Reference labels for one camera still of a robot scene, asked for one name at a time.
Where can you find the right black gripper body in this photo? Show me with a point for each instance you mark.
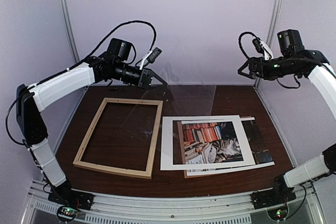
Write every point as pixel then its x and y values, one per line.
pixel 271 72

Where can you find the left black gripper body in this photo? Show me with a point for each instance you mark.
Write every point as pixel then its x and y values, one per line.
pixel 138 81

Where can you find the clear acrylic sheet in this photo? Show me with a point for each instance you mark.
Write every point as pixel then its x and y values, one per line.
pixel 179 97

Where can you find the white mat board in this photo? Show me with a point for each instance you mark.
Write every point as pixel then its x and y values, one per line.
pixel 167 142

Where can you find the light wooden picture frame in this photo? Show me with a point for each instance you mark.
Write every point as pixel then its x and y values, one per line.
pixel 122 138

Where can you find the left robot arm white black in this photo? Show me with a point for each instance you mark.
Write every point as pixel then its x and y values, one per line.
pixel 33 99

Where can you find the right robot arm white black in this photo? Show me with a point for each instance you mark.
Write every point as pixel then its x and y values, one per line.
pixel 299 62

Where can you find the cat photo print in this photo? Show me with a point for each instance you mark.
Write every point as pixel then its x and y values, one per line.
pixel 217 143

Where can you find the brown backing board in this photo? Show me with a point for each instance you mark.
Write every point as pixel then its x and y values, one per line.
pixel 186 174

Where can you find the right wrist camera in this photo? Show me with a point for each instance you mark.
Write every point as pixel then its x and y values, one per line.
pixel 262 48

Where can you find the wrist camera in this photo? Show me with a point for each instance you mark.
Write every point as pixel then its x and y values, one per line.
pixel 262 48
pixel 150 57

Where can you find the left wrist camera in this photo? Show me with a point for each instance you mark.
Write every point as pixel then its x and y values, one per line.
pixel 150 57

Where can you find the right aluminium corner post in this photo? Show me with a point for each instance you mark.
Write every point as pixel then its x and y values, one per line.
pixel 275 14

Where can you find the aluminium corner post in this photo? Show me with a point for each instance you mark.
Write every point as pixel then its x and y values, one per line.
pixel 275 14
pixel 69 31

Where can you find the left aluminium corner post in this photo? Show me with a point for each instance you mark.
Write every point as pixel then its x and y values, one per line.
pixel 69 31

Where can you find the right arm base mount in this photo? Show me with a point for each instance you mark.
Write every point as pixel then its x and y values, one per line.
pixel 269 198

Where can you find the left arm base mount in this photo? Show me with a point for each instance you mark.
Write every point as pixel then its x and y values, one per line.
pixel 76 199

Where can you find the aluminium front rail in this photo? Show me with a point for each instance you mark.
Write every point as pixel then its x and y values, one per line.
pixel 231 208

